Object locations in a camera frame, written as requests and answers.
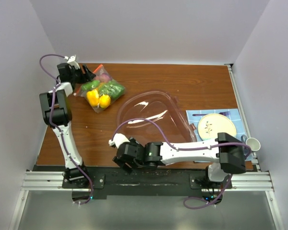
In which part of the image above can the yellow fake bell pepper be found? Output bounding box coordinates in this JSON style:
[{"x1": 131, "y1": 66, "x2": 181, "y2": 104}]
[{"x1": 86, "y1": 90, "x2": 111, "y2": 109}]

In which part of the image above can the clear pink plastic tray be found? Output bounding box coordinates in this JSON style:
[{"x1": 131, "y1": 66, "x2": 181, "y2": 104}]
[{"x1": 116, "y1": 90, "x2": 197, "y2": 145}]

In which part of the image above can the clear zip top bag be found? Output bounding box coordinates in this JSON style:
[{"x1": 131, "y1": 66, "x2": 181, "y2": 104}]
[{"x1": 73, "y1": 64, "x2": 125, "y2": 113}]

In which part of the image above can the blue checkered placemat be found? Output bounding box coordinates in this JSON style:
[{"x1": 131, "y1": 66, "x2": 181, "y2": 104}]
[{"x1": 185, "y1": 108, "x2": 255, "y2": 163}]

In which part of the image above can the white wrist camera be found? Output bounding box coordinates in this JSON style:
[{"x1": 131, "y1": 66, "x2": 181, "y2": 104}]
[
  {"x1": 108, "y1": 133, "x2": 130, "y2": 148},
  {"x1": 64, "y1": 55, "x2": 77, "y2": 63}
]

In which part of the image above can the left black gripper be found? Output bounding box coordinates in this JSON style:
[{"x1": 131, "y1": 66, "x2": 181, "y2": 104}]
[{"x1": 70, "y1": 64, "x2": 96, "y2": 84}]

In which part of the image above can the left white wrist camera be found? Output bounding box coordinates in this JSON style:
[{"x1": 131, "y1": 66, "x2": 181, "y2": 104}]
[{"x1": 64, "y1": 55, "x2": 77, "y2": 63}]

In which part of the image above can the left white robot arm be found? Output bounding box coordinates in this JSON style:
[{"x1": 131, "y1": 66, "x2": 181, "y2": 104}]
[{"x1": 39, "y1": 62, "x2": 95, "y2": 188}]

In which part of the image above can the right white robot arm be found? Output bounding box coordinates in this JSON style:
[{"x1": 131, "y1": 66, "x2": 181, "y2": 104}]
[{"x1": 108, "y1": 132, "x2": 246, "y2": 188}]

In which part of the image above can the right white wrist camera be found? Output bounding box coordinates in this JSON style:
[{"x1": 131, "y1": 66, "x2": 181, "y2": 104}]
[{"x1": 108, "y1": 133, "x2": 130, "y2": 148}]

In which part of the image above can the white blue-handled mug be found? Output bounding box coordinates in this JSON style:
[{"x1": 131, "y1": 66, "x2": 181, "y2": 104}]
[{"x1": 241, "y1": 135, "x2": 261, "y2": 152}]

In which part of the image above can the purple cable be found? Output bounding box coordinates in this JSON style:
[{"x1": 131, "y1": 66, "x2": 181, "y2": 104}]
[
  {"x1": 39, "y1": 54, "x2": 95, "y2": 205},
  {"x1": 109, "y1": 118, "x2": 252, "y2": 209}
]

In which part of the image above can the green fake vegetable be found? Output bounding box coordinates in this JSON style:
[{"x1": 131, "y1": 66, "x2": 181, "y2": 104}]
[{"x1": 80, "y1": 80, "x2": 125, "y2": 100}]

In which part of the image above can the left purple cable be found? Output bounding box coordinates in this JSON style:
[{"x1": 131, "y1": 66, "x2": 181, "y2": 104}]
[{"x1": 39, "y1": 54, "x2": 95, "y2": 205}]

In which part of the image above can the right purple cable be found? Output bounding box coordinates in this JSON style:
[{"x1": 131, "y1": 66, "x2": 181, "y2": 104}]
[{"x1": 109, "y1": 118, "x2": 252, "y2": 209}]

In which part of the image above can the cream floral plate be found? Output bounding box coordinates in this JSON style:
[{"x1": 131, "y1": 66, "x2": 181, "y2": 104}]
[{"x1": 197, "y1": 114, "x2": 237, "y2": 140}]

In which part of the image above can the purple fake onion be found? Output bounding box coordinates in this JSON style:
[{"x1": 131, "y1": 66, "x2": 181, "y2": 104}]
[{"x1": 96, "y1": 73, "x2": 111, "y2": 83}]

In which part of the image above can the purple plastic fork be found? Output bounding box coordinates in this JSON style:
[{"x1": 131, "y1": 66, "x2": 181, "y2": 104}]
[{"x1": 192, "y1": 110, "x2": 233, "y2": 117}]

